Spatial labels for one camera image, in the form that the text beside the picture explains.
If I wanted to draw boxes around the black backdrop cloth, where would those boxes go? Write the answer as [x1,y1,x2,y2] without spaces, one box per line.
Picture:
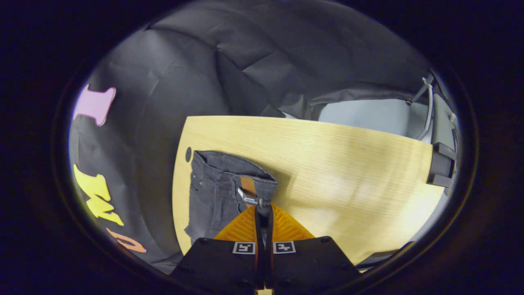
[69,0,435,274]

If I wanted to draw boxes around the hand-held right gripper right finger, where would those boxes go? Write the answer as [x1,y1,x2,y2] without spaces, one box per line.
[265,204,361,290]

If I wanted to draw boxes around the black jeans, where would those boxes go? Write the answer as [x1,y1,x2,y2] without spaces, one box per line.
[184,150,279,245]

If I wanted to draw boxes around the white cable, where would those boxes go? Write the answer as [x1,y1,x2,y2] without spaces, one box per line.
[416,76,434,140]

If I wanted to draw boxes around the black bracket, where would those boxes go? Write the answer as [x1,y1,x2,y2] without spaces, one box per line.
[427,142,457,188]

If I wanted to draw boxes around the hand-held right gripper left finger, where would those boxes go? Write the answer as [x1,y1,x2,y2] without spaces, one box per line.
[170,205,267,290]

